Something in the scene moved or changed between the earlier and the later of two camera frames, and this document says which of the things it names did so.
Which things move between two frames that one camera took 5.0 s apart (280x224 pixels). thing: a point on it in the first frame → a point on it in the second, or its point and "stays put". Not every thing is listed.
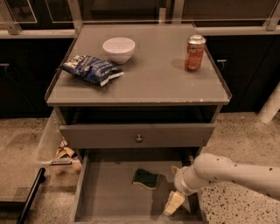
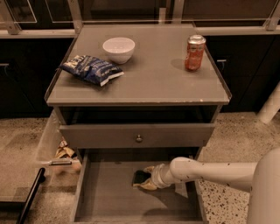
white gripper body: [179, 181] → [157, 176]
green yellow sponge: [146, 178] stays put
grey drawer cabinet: [139, 101] stays put
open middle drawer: [105, 192] stays put
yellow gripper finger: [174, 201] → [147, 185]
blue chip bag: [93, 69] stays put
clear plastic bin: [53, 153] stays put
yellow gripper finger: [175, 170] → [150, 169]
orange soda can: [194, 52] stays put
